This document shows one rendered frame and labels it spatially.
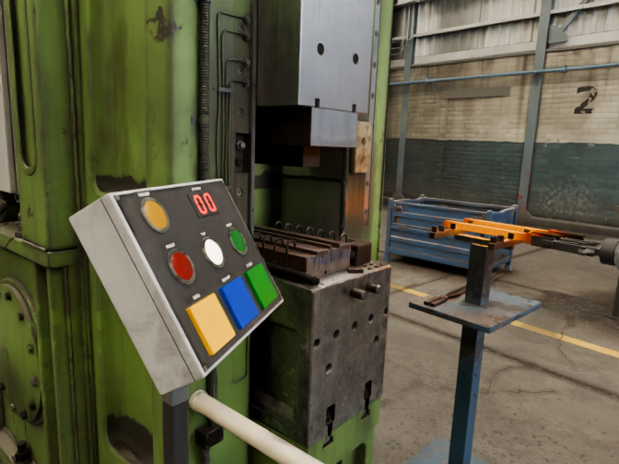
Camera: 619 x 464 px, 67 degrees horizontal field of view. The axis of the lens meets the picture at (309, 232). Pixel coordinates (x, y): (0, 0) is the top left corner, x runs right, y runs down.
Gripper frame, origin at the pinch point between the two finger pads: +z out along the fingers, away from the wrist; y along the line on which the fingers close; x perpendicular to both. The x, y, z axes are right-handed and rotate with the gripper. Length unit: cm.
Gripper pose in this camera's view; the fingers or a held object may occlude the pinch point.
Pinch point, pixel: (544, 240)
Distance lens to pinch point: 163.8
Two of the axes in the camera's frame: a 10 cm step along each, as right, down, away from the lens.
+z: -6.6, -1.6, 7.4
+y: 7.5, -0.9, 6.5
